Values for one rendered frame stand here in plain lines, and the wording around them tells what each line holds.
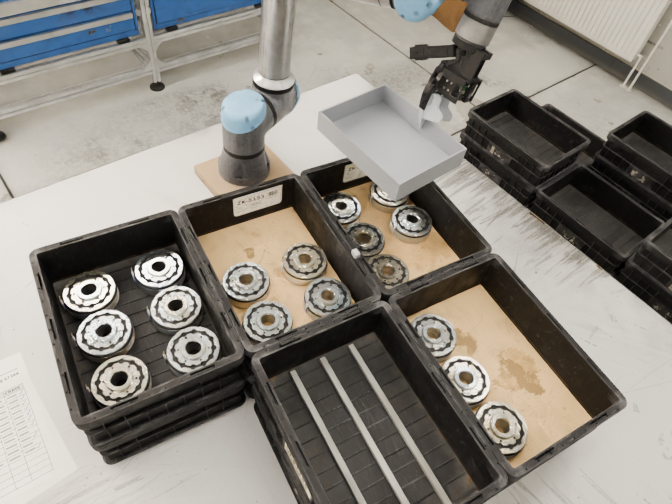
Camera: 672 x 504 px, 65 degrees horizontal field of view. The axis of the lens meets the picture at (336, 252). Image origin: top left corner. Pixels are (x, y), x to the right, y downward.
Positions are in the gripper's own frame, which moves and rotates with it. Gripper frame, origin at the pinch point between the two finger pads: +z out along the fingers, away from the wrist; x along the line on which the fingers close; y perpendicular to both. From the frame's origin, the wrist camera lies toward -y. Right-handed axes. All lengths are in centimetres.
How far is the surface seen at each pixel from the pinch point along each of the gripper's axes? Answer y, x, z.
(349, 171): -10.3, -4.3, 20.4
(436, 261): 20.8, -1.2, 26.2
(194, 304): -2, -52, 39
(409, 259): 16.3, -5.9, 27.6
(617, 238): 42, 110, 39
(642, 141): 22, 153, 15
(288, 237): -6.6, -24.1, 33.2
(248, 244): -10.5, -32.6, 35.8
